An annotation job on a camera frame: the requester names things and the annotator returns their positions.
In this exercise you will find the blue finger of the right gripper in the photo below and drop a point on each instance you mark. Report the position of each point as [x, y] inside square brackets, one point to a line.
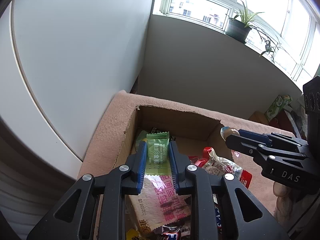
[261, 138]

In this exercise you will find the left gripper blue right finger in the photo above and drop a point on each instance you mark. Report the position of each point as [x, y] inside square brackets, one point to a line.
[178, 163]

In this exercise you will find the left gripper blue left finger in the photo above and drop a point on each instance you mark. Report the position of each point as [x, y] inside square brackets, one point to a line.
[137, 165]

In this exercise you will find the green candy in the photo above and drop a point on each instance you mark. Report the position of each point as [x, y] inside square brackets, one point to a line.
[157, 162]

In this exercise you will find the red white snack pouch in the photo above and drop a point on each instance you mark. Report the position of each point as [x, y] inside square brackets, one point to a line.
[219, 166]

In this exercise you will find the brown jelly cup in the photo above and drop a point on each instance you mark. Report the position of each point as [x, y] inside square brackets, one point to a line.
[227, 131]

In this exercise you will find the packaged sliced bread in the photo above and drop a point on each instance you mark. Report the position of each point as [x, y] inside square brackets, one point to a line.
[158, 204]

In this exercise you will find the snickers bar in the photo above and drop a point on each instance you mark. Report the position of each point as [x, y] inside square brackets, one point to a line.
[173, 232]
[218, 218]

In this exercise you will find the yellow jelly cup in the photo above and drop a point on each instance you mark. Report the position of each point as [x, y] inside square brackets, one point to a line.
[140, 137]

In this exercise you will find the right gloved hand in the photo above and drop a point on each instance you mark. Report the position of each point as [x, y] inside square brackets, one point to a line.
[294, 208]

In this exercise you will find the cardboard box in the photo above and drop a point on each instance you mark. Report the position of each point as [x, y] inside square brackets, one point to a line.
[192, 128]

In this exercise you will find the pink table cloth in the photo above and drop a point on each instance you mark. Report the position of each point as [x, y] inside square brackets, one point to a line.
[124, 124]

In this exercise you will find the potted spider plant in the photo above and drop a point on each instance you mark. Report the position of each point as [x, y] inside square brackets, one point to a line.
[243, 22]

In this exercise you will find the white cabinet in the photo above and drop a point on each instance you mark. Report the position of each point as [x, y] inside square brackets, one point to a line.
[62, 62]

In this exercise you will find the window frame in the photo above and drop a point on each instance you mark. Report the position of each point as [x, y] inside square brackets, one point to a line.
[286, 32]

